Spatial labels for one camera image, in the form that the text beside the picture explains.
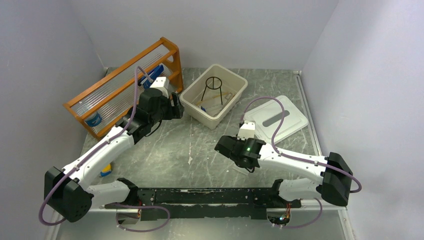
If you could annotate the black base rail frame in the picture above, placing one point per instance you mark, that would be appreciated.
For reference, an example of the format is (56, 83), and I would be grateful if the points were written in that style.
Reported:
(192, 203)

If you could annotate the white bin lid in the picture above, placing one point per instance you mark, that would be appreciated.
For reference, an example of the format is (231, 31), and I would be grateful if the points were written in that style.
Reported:
(268, 116)

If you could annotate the metal crucible tongs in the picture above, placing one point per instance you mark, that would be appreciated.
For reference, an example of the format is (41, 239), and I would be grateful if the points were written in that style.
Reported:
(226, 97)

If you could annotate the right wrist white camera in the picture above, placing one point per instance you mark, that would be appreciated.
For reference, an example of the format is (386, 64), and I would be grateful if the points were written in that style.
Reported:
(247, 130)

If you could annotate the yellow blue block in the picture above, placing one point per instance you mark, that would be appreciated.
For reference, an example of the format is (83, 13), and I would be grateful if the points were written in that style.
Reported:
(106, 171)

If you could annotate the blue stapler on shelf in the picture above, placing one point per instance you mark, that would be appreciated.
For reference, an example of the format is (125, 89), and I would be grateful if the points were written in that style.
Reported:
(153, 74)

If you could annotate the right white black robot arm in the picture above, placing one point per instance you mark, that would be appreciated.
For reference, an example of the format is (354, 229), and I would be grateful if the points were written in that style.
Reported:
(325, 177)

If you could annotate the tan rubber tubing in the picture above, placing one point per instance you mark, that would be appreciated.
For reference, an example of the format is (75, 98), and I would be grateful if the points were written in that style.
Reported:
(214, 100)

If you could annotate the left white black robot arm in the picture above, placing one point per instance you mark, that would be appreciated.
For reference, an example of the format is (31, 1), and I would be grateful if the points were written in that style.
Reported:
(99, 155)

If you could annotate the orange wooden shelf rack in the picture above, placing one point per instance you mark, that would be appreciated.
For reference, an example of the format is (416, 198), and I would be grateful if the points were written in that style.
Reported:
(113, 95)

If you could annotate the blue white roll on shelf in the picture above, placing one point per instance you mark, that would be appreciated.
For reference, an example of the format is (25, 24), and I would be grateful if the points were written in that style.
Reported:
(94, 119)

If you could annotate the clear test tube rack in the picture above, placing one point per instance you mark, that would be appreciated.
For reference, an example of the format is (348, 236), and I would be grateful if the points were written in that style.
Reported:
(241, 171)

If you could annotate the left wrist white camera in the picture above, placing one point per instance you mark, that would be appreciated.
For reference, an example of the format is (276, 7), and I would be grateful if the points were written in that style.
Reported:
(161, 83)

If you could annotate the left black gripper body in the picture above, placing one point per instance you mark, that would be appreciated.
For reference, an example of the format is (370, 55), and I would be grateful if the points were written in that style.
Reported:
(167, 108)

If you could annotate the wrist white camera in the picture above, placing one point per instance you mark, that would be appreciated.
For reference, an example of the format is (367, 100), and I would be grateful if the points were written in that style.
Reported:
(161, 83)
(247, 130)

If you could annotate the beige plastic bin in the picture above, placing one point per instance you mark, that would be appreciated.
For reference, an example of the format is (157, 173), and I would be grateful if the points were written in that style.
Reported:
(213, 94)

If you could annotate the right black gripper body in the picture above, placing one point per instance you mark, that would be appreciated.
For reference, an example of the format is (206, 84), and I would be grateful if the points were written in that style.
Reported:
(236, 160)

